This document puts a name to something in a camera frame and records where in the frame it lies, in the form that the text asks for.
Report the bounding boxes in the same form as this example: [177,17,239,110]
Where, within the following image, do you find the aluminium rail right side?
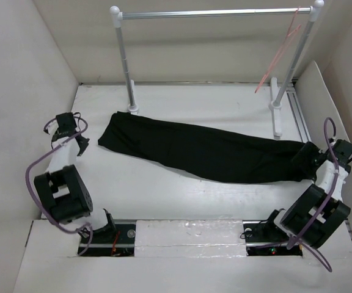
[287,82,311,143]

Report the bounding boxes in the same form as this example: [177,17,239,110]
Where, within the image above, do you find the black trousers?
[98,112,315,184]

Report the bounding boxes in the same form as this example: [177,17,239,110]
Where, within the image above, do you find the pink wire hanger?
[254,7,301,93]

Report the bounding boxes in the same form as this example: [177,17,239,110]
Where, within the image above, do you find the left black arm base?
[77,220,136,257]

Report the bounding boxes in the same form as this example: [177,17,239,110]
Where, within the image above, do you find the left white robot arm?
[34,112,117,242]

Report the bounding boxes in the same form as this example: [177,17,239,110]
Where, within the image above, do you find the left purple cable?
[25,113,94,254]

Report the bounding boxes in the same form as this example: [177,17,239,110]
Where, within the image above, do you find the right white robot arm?
[263,139,352,249]

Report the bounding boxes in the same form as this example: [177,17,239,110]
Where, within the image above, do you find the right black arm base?
[240,221,303,256]

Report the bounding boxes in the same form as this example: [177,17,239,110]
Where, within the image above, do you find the orange zip tie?
[111,231,120,256]

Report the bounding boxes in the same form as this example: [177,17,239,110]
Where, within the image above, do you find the white foam block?
[134,219,247,258]

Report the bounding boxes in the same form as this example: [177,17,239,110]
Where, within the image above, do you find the white and silver clothes rack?
[108,1,328,139]

